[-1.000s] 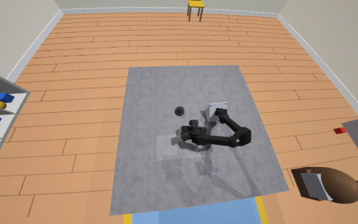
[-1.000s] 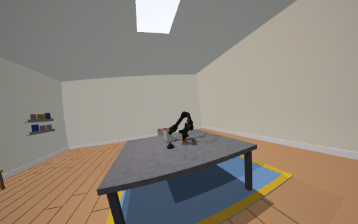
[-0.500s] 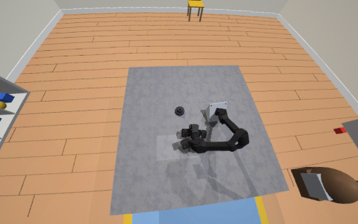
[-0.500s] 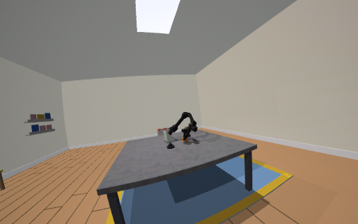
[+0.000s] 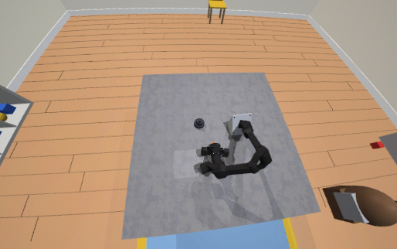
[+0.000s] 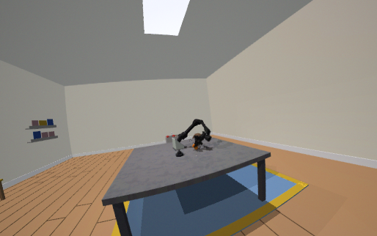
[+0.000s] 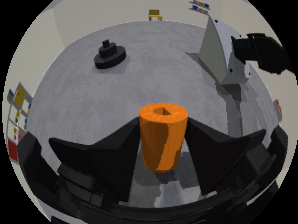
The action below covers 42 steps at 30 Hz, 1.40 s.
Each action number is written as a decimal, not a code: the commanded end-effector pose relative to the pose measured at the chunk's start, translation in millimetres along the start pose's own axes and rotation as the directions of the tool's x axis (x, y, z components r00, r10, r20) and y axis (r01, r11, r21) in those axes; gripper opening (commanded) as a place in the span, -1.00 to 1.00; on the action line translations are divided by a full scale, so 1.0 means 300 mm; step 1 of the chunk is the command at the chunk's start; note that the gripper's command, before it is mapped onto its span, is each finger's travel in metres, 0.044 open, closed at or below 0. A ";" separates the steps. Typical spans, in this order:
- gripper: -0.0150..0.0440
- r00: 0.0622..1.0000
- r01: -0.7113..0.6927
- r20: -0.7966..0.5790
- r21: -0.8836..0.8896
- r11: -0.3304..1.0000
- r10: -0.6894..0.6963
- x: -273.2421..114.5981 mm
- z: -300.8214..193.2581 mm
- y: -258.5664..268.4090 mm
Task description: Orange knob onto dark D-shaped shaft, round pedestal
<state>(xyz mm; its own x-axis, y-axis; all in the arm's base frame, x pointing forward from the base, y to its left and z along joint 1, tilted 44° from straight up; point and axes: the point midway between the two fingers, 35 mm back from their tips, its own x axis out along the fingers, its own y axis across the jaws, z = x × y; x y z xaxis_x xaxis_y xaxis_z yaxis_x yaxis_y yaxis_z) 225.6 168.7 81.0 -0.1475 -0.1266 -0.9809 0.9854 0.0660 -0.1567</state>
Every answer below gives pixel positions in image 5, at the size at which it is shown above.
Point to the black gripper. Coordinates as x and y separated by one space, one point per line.
223 151

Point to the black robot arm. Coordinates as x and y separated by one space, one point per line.
221 170

